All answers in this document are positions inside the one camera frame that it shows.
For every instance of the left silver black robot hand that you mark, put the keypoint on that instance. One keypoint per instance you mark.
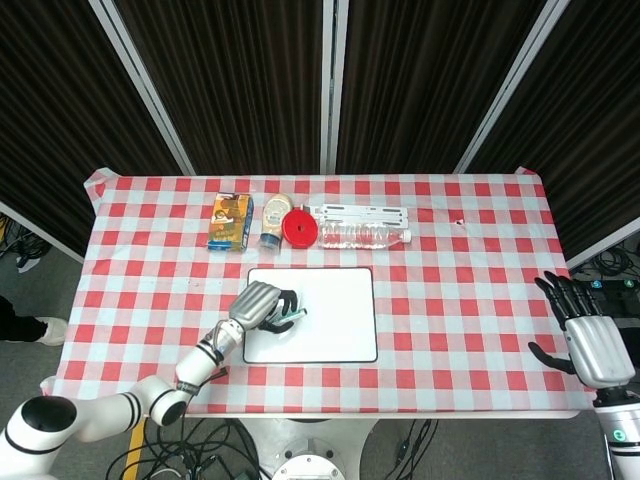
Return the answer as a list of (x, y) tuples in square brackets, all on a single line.
[(260, 305)]

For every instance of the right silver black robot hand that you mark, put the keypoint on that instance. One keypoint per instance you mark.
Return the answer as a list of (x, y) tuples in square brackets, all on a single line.
[(595, 350)]

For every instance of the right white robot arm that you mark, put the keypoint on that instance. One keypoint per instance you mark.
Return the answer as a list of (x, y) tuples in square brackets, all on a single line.
[(620, 435)]

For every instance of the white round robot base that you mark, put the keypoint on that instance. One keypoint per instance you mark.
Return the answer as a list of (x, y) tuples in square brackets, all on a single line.
[(305, 452)]

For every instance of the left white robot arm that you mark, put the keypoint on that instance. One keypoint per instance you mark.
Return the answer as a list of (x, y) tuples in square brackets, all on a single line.
[(120, 395)]

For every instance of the red white checkered tablecloth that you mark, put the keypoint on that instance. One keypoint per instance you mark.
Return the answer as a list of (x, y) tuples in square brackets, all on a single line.
[(320, 295)]

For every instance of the beige squeeze sauce bottle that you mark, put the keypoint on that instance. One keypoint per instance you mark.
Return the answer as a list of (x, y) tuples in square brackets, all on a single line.
[(275, 220)]

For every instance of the red round disc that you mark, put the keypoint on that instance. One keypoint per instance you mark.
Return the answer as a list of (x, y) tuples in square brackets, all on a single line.
[(300, 228)]

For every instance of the orange blue carton box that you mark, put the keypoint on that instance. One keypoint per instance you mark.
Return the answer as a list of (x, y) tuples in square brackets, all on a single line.
[(231, 222)]

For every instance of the clear plastic water bottle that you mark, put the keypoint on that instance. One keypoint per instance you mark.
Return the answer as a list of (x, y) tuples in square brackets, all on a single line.
[(362, 236)]

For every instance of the white shoe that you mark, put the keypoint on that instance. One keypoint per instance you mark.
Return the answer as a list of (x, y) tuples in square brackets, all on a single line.
[(52, 331)]

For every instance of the dark partition panel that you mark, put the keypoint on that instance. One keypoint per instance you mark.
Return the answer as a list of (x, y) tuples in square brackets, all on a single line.
[(50, 100), (225, 85), (590, 125), (440, 85)]

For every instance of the white whiteboard black frame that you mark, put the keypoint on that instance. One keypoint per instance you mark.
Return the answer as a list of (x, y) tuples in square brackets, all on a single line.
[(325, 315)]

